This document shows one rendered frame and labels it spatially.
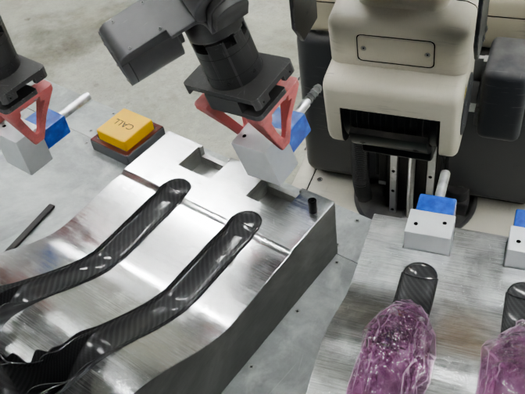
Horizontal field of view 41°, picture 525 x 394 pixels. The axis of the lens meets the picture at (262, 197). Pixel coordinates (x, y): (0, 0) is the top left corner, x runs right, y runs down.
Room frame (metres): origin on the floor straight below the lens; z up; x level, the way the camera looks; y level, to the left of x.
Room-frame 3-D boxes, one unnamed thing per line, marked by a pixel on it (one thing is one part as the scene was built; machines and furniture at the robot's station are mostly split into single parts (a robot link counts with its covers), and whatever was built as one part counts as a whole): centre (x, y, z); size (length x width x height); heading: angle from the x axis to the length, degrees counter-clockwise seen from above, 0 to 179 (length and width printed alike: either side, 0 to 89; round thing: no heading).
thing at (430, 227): (0.55, -0.20, 0.86); 0.13 x 0.05 x 0.05; 154
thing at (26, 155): (0.73, 0.25, 0.93); 0.13 x 0.05 x 0.05; 137
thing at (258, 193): (0.59, -0.02, 0.87); 0.05 x 0.05 x 0.04; 47
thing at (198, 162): (0.66, 0.06, 0.87); 0.05 x 0.05 x 0.04; 47
